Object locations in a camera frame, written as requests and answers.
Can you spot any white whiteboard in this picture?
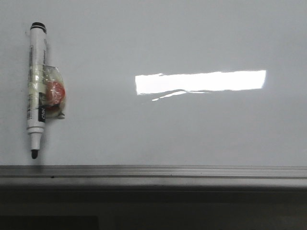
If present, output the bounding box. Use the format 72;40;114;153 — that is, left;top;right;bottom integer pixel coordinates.
0;0;307;166

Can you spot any white whiteboard marker pen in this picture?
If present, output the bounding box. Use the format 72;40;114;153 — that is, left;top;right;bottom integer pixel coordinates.
27;22;47;159

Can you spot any red magnet taped to marker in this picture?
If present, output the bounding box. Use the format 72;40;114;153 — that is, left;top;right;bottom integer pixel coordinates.
44;66;66;119

